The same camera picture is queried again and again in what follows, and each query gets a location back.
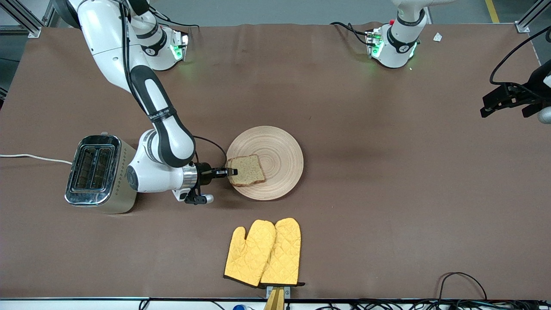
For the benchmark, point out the brown table mat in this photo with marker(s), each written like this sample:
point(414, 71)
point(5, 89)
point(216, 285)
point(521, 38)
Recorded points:
point(344, 107)

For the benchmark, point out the cream and chrome toaster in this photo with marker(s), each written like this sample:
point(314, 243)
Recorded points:
point(92, 172)

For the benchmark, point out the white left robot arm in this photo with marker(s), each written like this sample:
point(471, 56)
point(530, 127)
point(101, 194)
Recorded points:
point(396, 43)

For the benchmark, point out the yellow quilted oven mitt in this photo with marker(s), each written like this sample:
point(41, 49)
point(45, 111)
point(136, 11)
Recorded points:
point(284, 254)
point(247, 258)

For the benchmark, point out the round light wooden plate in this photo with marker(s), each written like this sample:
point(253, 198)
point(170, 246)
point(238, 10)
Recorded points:
point(280, 150)

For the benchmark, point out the small metal bracket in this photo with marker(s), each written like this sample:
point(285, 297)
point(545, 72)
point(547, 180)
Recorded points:
point(286, 292)

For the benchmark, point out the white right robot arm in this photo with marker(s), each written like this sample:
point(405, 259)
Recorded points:
point(168, 142)

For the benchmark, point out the slice of brown toast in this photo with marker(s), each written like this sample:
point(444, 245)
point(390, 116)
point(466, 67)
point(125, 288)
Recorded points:
point(247, 170)

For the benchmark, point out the small white paper scrap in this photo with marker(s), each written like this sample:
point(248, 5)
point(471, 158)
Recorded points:
point(437, 37)

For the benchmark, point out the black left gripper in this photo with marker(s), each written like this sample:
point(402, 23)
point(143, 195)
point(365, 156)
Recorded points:
point(527, 92)

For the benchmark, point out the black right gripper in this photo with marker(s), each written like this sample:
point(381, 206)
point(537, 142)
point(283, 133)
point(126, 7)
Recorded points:
point(203, 169)

